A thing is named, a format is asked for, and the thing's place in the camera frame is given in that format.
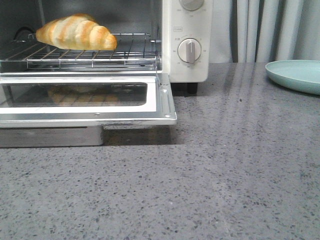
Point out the striped croissant bread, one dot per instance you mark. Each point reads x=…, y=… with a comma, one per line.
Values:
x=77, y=32

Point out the metal oven wire rack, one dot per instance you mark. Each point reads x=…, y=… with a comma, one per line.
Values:
x=134, y=52

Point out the grey curtain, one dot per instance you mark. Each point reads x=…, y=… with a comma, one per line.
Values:
x=248, y=31

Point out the light green plate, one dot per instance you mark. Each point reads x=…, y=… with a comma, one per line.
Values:
x=299, y=75

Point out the beige oven knob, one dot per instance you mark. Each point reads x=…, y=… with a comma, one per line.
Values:
x=191, y=5
x=189, y=50

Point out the lower beige oven knob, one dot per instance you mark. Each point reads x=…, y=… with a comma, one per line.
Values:
x=189, y=50

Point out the glass oven door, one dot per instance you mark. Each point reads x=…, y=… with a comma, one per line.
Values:
x=85, y=99

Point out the upper beige oven knob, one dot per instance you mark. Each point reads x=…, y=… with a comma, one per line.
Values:
x=191, y=5

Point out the white toaster oven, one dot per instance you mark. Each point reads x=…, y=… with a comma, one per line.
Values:
x=166, y=21

